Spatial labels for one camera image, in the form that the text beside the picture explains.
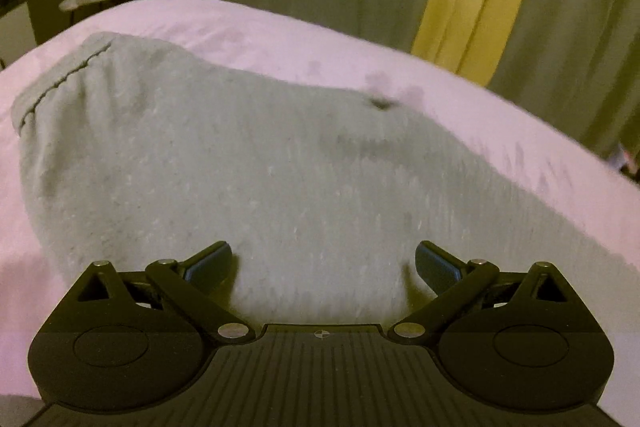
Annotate grey pants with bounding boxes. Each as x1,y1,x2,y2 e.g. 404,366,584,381
11,32,616,325

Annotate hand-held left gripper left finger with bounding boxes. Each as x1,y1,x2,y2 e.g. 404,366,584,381
71,241,258,344

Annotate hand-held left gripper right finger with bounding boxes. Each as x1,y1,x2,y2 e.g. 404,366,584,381
393,240,571,342

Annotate pink blanket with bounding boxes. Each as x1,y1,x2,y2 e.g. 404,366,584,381
0,0,640,400

